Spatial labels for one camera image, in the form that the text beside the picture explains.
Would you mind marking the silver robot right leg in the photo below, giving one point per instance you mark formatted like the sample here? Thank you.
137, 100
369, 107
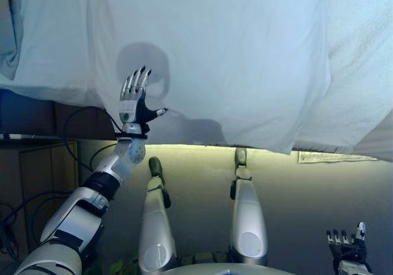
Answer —
247, 207

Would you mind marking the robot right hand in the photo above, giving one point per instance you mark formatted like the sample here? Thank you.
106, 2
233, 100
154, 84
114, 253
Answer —
350, 245

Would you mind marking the green leafy plant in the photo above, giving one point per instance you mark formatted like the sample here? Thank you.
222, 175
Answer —
121, 267

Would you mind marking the silver robot torso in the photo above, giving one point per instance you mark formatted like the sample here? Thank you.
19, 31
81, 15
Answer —
233, 269

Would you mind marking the wooden nightstand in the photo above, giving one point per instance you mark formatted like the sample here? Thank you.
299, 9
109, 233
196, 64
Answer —
37, 170

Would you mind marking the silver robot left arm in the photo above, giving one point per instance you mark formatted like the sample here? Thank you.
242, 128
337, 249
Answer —
80, 207

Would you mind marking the white duvet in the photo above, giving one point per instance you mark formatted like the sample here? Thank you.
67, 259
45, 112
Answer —
215, 41

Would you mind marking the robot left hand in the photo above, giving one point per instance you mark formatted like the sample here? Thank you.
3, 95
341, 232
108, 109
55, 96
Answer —
132, 103

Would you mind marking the pale fringed floor rug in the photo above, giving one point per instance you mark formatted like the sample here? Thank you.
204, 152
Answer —
331, 157

